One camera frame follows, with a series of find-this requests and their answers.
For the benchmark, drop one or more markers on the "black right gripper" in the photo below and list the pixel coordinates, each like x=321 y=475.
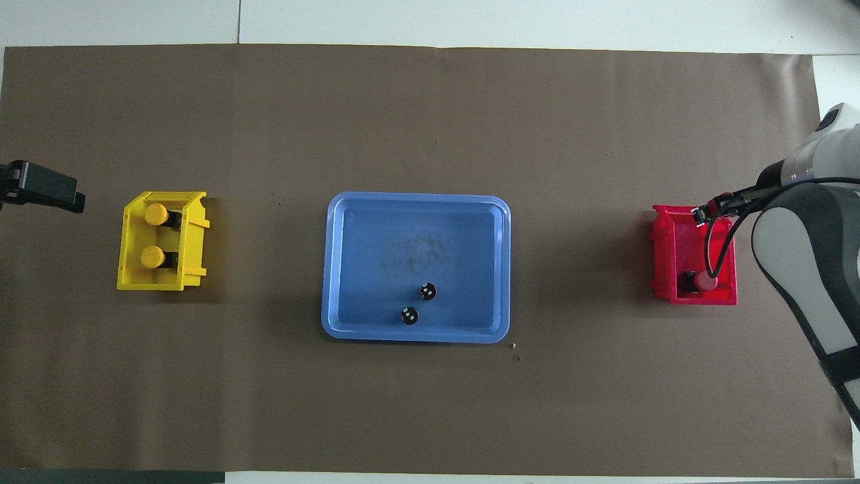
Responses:
x=771 y=178

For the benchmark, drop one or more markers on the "brown paper table mat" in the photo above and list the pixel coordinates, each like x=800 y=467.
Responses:
x=430 y=101

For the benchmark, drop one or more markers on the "red plastic bin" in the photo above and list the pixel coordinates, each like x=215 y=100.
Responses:
x=678 y=249

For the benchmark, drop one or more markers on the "small black cylinder capacitor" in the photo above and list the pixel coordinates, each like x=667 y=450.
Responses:
x=427 y=291
x=409 y=315

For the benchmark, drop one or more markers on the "yellow plastic bin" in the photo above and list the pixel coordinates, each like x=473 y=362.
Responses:
x=131 y=275

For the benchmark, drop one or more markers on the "blue plastic tray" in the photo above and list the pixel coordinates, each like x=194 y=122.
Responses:
x=376 y=269

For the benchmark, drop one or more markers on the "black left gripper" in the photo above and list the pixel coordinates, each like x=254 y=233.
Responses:
x=8 y=185

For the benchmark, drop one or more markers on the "red push button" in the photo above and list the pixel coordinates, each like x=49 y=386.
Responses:
x=704 y=281

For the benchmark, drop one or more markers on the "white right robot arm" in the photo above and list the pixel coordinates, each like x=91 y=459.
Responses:
x=793 y=269

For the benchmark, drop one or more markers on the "yellow push button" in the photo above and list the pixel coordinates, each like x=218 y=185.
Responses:
x=156 y=214
x=152 y=256

